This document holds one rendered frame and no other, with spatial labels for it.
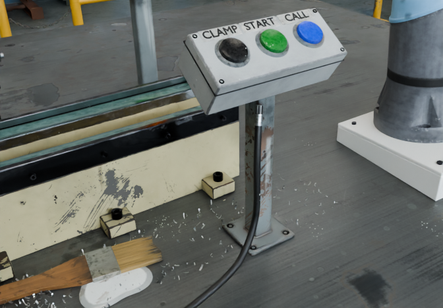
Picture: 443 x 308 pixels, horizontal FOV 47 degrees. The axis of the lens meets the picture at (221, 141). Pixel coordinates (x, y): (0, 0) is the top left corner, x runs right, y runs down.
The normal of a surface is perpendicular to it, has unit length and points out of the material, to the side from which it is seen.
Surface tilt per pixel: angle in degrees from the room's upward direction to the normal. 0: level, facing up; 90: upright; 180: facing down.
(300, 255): 0
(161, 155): 90
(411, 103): 73
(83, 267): 0
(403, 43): 92
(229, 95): 124
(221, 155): 90
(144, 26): 90
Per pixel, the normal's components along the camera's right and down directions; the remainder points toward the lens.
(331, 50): 0.28, -0.50
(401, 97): -0.79, 0.04
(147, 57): 0.54, 0.40
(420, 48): -0.54, 0.42
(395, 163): -0.87, 0.26
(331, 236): -0.02, -0.88
